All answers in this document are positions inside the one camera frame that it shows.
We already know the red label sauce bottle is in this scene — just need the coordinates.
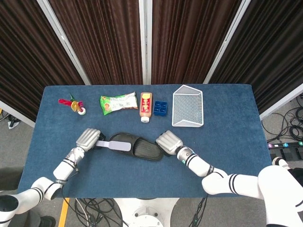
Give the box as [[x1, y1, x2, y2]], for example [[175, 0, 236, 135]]
[[140, 92, 153, 123]]

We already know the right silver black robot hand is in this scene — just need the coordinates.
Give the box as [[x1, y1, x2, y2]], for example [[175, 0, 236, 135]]
[[155, 130, 184, 157]]

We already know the black foot pedal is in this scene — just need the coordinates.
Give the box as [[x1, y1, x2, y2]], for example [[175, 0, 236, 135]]
[[269, 146, 303, 164]]

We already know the black cable bundle under table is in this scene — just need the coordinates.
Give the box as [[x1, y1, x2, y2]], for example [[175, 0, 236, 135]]
[[61, 197, 123, 227]]

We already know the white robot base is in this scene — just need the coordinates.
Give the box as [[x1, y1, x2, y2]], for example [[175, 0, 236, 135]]
[[113, 198, 180, 227]]

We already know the green white snack bag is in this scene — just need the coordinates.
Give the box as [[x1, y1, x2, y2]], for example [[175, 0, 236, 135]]
[[99, 92, 139, 116]]

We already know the black rubber slipper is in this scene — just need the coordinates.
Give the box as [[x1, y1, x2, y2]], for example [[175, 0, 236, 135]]
[[109, 132, 165, 162]]

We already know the blue table cloth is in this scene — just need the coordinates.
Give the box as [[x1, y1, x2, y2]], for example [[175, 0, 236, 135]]
[[18, 84, 273, 199]]

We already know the thin black green-lit cable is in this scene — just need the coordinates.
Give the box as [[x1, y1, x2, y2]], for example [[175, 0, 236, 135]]
[[191, 195, 209, 227]]

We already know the black floor cable tangle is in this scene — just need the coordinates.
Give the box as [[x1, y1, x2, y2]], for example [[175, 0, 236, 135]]
[[261, 94, 303, 142]]

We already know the white wire mesh basket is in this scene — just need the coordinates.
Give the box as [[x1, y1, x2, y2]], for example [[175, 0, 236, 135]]
[[171, 84, 205, 128]]

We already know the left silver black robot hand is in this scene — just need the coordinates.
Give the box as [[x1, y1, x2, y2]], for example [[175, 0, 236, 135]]
[[75, 128, 106, 152]]

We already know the yellow floor tape strip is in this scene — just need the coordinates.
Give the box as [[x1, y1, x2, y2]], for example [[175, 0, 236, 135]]
[[58, 198, 71, 227]]

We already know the colourful feather shuttlecock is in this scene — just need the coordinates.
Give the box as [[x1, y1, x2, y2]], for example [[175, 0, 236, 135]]
[[58, 94, 87, 116]]

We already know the blue plastic grid tray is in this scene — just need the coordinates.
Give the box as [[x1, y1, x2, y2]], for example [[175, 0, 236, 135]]
[[153, 101, 168, 118]]

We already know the white crumpled floor object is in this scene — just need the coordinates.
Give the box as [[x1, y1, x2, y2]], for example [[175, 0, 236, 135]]
[[8, 119, 21, 130]]

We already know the brown curtain partition panel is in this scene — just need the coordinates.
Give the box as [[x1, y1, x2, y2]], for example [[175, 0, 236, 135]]
[[0, 0, 92, 128], [145, 0, 251, 85], [203, 0, 303, 121], [36, 0, 146, 86]]

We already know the lilac plastic brush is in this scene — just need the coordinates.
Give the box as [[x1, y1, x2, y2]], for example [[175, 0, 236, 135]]
[[96, 140, 132, 152]]

